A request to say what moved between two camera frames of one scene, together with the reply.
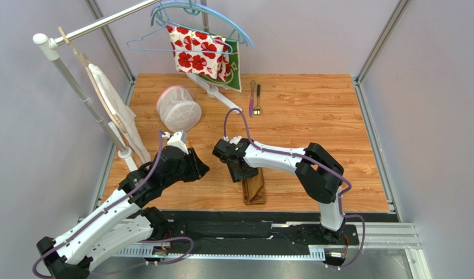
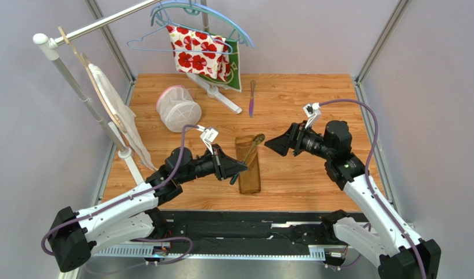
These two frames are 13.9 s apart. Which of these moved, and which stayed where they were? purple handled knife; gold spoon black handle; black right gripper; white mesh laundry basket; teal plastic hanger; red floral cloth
Moved: black right gripper; gold spoon black handle
Stayed: teal plastic hanger; purple handled knife; red floral cloth; white mesh laundry basket
